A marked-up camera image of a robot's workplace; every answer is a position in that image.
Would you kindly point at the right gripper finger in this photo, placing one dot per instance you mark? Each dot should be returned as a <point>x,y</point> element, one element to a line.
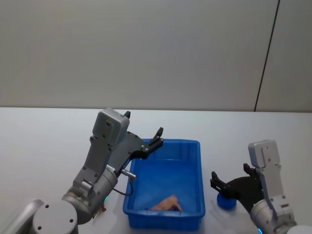
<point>249,170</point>
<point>218,184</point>

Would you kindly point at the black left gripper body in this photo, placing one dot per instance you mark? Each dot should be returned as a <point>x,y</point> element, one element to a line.
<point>128,146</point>

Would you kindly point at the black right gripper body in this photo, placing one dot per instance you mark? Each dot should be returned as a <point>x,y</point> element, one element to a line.
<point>243,190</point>

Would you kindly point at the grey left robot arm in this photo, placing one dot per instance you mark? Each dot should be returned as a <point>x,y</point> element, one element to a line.
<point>100,156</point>

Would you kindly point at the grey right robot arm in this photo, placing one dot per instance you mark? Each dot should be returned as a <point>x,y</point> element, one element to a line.
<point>268,170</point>

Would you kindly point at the round blue lid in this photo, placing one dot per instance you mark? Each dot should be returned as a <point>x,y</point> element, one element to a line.
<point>225,203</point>

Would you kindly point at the blue plastic bin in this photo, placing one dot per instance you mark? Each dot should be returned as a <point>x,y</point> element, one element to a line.
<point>168,175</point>

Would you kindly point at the tan toy chicken piece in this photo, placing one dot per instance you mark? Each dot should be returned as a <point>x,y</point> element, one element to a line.
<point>168,204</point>

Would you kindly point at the small red-brown toy piece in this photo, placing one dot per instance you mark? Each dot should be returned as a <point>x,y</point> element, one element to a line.
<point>101,211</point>

